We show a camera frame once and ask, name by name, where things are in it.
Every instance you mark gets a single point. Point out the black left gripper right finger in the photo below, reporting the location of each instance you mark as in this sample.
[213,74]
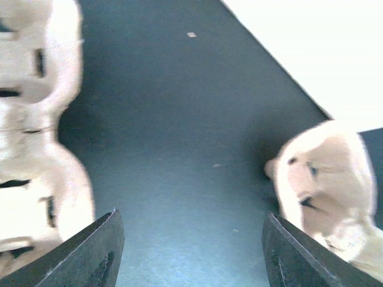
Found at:
[292,258]

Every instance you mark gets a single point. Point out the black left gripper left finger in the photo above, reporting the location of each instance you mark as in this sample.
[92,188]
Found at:
[92,257]

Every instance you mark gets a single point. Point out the brown pulp cup carrier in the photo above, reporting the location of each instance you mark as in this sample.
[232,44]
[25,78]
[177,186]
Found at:
[326,187]
[46,195]

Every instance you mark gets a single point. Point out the blue checkered paper bag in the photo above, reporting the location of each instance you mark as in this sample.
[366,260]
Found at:
[332,49]

